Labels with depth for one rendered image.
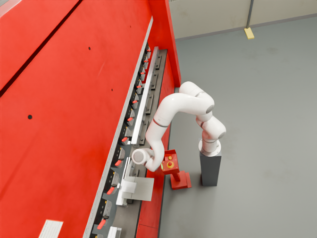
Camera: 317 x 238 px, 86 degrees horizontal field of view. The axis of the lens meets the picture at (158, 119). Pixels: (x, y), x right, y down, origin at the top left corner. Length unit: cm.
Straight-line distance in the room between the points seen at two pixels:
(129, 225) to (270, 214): 161
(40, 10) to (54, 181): 74
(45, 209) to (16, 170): 23
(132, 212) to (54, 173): 91
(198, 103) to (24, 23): 77
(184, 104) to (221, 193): 182
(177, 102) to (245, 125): 221
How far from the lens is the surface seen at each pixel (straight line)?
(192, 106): 84
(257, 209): 253
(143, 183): 156
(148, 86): 223
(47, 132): 90
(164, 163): 181
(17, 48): 85
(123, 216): 171
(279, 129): 303
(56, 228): 105
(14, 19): 88
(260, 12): 485
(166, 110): 81
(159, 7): 268
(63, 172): 99
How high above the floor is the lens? 244
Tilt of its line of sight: 52 degrees down
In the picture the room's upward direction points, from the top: 22 degrees counter-clockwise
